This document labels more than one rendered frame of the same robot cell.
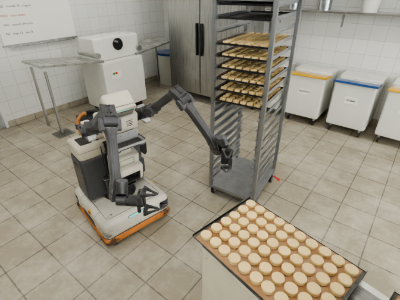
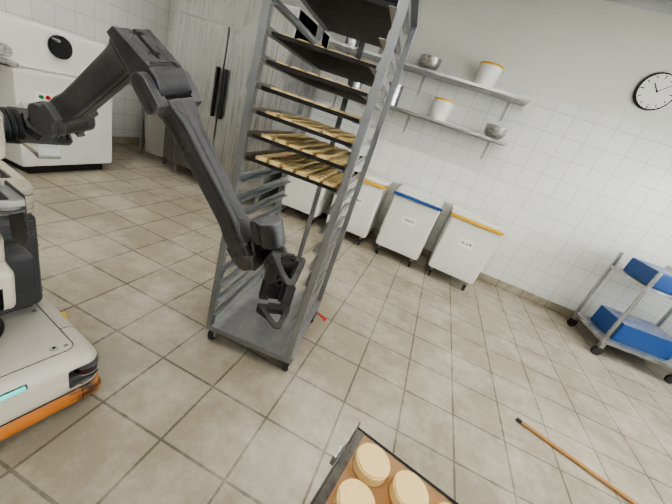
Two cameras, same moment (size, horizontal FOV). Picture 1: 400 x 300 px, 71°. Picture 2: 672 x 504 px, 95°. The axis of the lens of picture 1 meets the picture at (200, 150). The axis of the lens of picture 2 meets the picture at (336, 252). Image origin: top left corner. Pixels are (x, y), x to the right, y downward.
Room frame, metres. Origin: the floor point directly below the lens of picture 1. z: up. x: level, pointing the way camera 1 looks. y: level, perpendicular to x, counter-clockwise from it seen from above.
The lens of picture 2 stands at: (0.90, 0.00, 1.33)
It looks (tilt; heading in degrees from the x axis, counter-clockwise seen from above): 23 degrees down; 334
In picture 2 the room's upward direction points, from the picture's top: 19 degrees clockwise
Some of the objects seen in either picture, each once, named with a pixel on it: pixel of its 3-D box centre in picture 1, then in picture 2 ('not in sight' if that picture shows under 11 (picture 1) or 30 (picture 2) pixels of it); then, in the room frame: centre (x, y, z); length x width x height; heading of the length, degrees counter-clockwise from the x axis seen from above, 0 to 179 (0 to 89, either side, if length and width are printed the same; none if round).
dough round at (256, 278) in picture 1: (256, 278); not in sight; (0.68, -0.21, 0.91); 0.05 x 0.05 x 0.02
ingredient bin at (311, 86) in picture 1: (309, 94); (357, 205); (4.23, -1.72, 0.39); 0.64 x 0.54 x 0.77; 143
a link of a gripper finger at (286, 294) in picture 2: (226, 166); (276, 306); (1.39, -0.16, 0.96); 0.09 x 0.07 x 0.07; 176
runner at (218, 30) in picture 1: (235, 25); (304, 28); (2.51, -0.30, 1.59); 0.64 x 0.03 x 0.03; 149
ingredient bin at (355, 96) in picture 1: (353, 103); (407, 226); (3.83, -2.23, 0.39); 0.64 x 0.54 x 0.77; 141
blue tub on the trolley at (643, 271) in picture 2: not in sight; (655, 276); (2.28, -3.95, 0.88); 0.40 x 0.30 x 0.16; 145
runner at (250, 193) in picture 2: (230, 107); (268, 186); (2.51, -0.30, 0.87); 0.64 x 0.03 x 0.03; 149
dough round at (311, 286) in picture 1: (313, 289); not in sight; (0.63, -0.42, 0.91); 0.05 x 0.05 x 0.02
